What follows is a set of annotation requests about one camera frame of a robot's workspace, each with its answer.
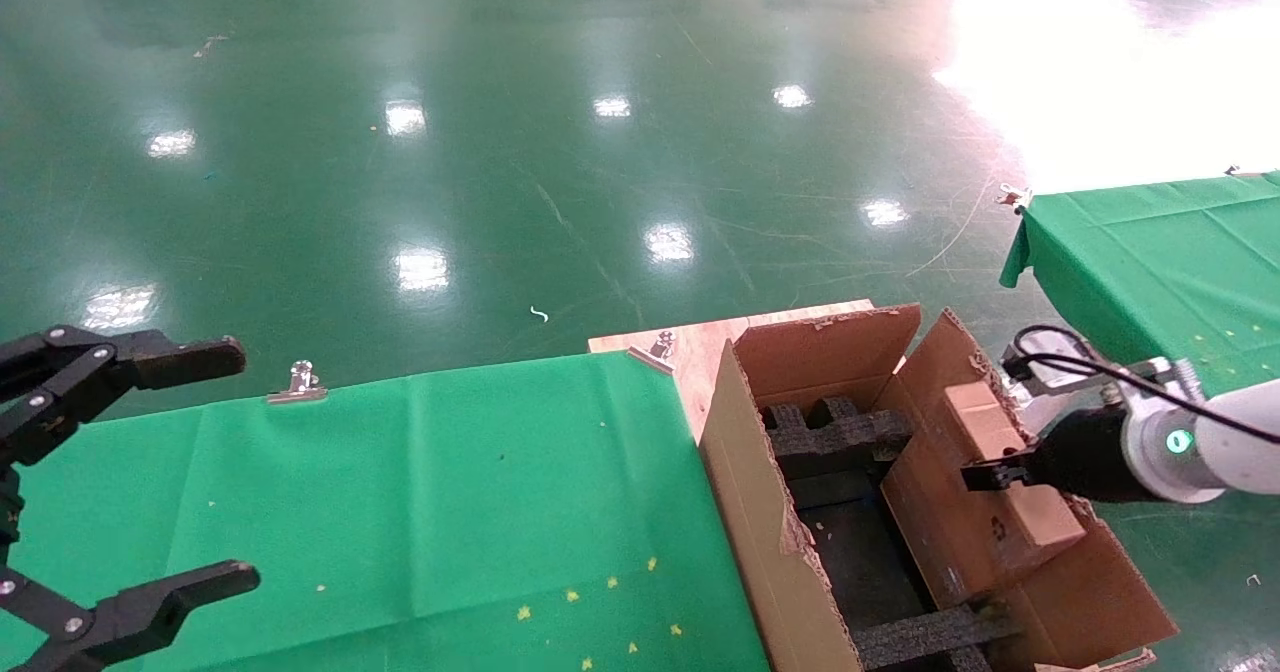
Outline large open cardboard carton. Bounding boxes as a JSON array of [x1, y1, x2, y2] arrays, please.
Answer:
[[698, 302, 1179, 672]]

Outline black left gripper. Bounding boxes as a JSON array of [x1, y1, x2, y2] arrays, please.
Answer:
[[0, 327, 261, 672]]

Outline black camera cable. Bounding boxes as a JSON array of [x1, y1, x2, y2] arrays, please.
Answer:
[[1012, 325, 1280, 445]]

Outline large green tablecloth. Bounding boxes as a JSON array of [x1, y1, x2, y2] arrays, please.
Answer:
[[0, 350, 771, 672]]

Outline silver camera mounting bracket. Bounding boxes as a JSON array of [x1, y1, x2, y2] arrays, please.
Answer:
[[1020, 357, 1196, 403]]

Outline small brown cardboard box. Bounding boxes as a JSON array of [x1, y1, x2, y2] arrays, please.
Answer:
[[942, 380, 1089, 581]]

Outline black foam insert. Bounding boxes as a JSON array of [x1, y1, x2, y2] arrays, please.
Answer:
[[762, 397, 916, 483], [855, 597, 1026, 672]]

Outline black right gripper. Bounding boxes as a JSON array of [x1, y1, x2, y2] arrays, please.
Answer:
[[962, 404, 1136, 503]]

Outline green cloth on side table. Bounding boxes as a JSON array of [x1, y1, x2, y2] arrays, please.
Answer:
[[1000, 172, 1280, 398]]

